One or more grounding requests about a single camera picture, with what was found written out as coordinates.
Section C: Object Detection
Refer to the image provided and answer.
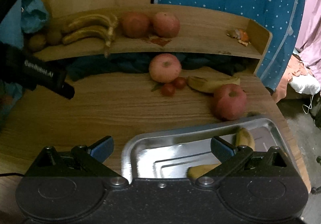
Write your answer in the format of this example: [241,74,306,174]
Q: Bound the yellow banana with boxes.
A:
[187,127,256,180]
[187,77,241,93]

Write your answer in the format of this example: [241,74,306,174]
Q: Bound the red apple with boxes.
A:
[152,12,181,38]
[211,84,247,121]

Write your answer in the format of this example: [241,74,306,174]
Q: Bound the cherry tomato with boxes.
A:
[160,83,176,97]
[173,77,187,90]

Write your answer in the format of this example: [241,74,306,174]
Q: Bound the red apple desk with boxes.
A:
[149,54,182,83]

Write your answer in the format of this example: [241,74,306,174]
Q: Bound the stainless steel tray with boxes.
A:
[121,115,296,181]

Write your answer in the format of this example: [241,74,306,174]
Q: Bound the banana bunch on shelf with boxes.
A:
[61,13,119,57]

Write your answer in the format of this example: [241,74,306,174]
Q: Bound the white pillow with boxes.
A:
[290,74,320,96]

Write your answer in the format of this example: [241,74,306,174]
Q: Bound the orange blanket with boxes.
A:
[272,54,312,103]

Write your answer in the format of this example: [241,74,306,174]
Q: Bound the orange-red apple on shelf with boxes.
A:
[121,12,150,38]

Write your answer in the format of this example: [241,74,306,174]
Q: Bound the orange peel scraps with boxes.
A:
[226,29,250,47]

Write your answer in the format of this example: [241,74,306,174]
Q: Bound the pink curtain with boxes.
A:
[296,0,320,79]

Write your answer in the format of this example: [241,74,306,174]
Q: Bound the wooden desk shelf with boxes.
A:
[35,4,272,81]

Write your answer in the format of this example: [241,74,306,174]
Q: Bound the red apple on shelf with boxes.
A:
[152,12,181,38]

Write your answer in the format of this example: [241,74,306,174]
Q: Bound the white cable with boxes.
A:
[302,94,316,115]

